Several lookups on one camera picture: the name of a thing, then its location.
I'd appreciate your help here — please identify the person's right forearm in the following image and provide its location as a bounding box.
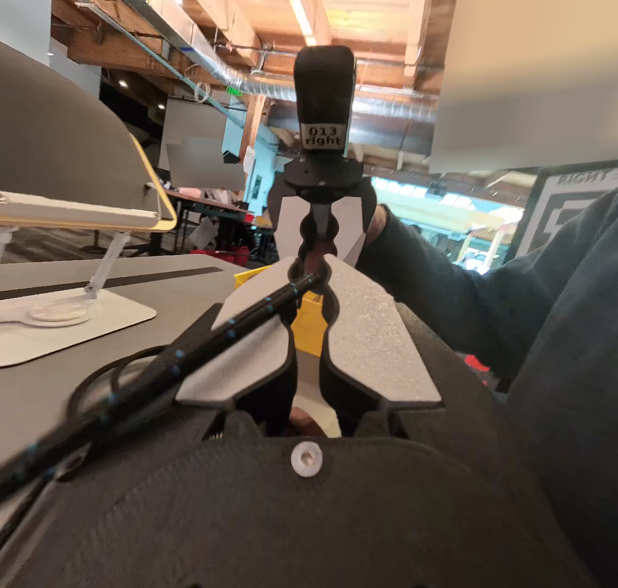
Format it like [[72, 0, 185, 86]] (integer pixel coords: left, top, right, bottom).
[[358, 202, 541, 376]]

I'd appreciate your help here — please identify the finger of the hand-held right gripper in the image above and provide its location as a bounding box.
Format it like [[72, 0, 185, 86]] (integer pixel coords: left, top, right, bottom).
[[329, 202, 369, 267], [275, 198, 315, 261]]

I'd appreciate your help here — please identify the white printed board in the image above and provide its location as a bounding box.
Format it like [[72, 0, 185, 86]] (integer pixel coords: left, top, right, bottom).
[[507, 162, 618, 262]]

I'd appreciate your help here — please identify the yellow plastic bin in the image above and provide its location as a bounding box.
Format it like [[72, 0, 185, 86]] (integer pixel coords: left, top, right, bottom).
[[235, 263, 329, 357]]

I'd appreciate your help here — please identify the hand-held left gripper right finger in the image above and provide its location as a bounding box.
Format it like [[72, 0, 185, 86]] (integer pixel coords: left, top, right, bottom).
[[319, 253, 443, 413]]

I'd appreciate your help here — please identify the background wooden desk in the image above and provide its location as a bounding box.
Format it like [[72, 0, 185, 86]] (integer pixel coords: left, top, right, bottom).
[[164, 188, 254, 253]]

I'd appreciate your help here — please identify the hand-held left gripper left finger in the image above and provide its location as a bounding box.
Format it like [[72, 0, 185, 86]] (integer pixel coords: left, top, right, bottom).
[[175, 258, 298, 411]]

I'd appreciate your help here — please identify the large silver air duct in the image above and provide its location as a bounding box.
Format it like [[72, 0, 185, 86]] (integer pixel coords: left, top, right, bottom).
[[193, 38, 440, 125]]

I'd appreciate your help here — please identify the red plastic bin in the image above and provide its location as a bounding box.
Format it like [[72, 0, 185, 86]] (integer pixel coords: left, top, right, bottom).
[[192, 248, 250, 266]]

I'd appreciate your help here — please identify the dark monitor with wooden back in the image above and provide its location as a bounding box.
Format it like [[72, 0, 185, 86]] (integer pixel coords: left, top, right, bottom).
[[0, 43, 179, 234]]

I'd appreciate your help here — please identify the black braided hdmi cable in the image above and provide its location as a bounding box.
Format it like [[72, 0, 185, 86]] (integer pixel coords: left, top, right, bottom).
[[0, 270, 324, 502]]

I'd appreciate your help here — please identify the person's right hand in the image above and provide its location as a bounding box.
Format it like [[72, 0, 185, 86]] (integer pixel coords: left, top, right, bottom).
[[363, 205, 390, 256]]

